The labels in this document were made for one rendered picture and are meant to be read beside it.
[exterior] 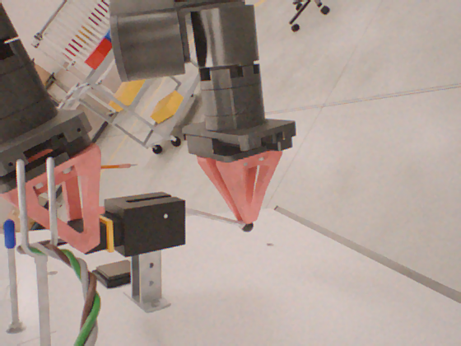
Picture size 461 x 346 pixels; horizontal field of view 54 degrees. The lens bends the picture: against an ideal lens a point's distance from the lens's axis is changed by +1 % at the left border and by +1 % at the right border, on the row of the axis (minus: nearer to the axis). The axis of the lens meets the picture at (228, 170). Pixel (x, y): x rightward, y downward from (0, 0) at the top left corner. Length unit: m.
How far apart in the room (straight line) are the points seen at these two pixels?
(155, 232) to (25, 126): 0.13
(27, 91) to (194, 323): 0.21
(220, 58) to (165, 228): 0.15
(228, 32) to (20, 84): 0.17
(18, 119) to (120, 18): 0.14
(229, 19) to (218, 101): 0.07
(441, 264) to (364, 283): 1.17
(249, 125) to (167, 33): 0.10
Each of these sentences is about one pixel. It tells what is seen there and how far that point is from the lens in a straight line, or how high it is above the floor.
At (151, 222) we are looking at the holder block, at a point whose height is 1.12.
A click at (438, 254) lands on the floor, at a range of 1.65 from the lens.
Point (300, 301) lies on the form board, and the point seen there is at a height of 0.97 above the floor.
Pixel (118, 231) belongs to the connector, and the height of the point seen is 1.14.
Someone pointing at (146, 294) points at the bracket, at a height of 1.08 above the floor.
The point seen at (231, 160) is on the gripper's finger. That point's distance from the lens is 0.40.
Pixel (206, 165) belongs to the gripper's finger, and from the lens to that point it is 0.43.
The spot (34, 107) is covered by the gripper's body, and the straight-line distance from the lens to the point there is 0.32.
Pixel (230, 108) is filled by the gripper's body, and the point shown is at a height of 1.11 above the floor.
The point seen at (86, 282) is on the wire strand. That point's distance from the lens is 0.21.
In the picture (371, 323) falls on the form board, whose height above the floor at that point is 0.95.
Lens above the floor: 1.24
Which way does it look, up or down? 24 degrees down
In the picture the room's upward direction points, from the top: 53 degrees counter-clockwise
